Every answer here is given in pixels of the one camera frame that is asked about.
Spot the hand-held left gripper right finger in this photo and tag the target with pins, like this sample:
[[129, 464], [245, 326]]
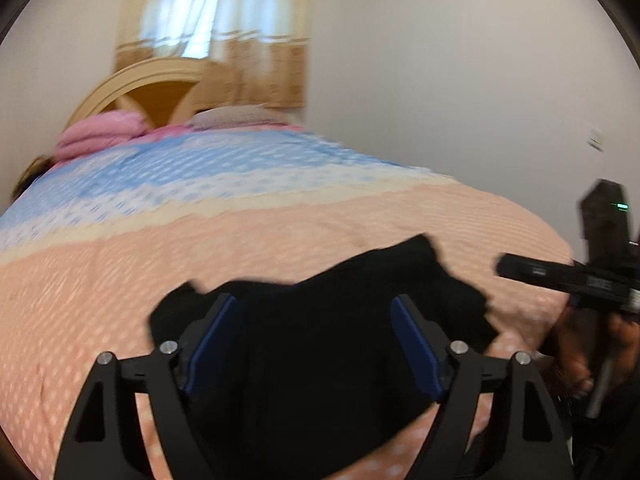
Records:
[[415, 347]]

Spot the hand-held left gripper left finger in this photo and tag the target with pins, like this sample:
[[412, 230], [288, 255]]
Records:
[[212, 345]]

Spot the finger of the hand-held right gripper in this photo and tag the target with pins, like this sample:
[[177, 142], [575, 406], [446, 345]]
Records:
[[540, 270]]

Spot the black pants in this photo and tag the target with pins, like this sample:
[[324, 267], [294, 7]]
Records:
[[320, 350]]

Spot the person's right hand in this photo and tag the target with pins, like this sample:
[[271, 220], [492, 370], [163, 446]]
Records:
[[575, 350]]

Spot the polka dot bedspread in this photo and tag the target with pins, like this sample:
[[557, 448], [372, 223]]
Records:
[[250, 220]]

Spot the person's dark clothing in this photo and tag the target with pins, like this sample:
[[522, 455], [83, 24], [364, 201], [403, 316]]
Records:
[[610, 455]]

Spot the striped pillow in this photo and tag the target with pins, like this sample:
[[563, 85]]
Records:
[[235, 117]]

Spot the folded pink blanket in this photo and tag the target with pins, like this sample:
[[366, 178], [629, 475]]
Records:
[[100, 132]]

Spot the brown fuzzy cloth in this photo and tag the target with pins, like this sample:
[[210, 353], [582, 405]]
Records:
[[32, 172]]

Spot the cream wooden headboard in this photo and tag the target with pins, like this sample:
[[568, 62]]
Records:
[[150, 90]]

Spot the beige patterned curtain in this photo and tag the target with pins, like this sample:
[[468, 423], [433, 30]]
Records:
[[260, 60]]

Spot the white wall outlet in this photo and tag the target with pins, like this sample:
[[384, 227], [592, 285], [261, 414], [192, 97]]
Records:
[[595, 138]]

